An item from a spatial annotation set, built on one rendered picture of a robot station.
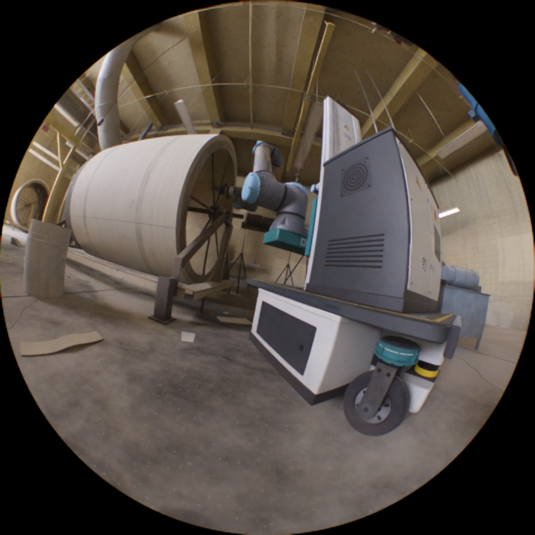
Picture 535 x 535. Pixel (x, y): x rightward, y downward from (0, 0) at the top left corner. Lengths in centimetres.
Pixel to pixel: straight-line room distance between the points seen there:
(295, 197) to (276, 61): 629
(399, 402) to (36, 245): 140
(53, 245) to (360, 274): 127
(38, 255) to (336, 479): 128
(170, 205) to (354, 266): 108
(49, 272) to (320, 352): 119
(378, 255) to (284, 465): 49
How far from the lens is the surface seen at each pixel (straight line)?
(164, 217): 122
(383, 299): 40
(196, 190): 285
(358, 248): 47
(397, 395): 43
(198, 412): 46
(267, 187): 80
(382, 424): 47
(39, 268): 110
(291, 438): 45
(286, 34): 658
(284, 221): 81
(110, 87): 578
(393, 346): 38
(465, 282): 198
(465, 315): 187
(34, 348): 69
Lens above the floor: 34
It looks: 3 degrees up
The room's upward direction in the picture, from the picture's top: 11 degrees clockwise
